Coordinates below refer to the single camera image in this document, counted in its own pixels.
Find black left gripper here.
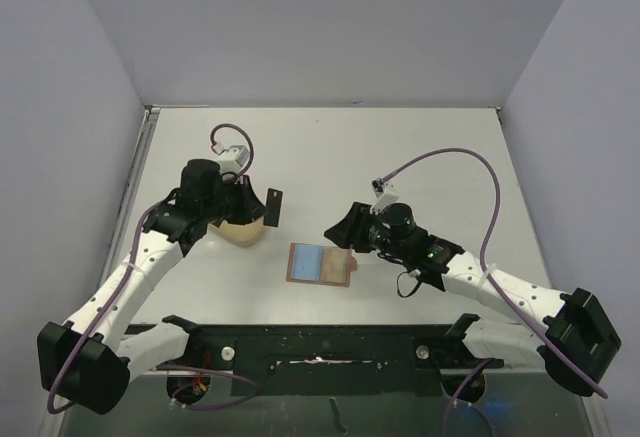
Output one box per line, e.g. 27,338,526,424
202,174,267,225

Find black VIP credit card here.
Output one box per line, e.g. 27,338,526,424
263,188,283,228

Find gold credit card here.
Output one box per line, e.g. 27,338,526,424
320,248,351,283

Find tan leather card holder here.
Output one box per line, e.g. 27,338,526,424
286,243,358,287

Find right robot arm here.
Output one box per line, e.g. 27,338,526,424
324,202,621,397

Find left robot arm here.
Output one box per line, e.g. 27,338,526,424
37,154,266,415

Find wooden card tray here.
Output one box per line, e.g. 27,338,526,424
208,218,266,248

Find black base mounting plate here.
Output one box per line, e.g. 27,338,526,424
124,324,506,398

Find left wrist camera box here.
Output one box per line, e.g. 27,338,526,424
214,145,250,175

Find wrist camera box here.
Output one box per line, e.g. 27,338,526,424
370,179,399,215
214,145,250,175

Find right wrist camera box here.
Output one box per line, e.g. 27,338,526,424
370,179,399,215

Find black right gripper cable loop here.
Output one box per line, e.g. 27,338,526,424
396,269,426,299

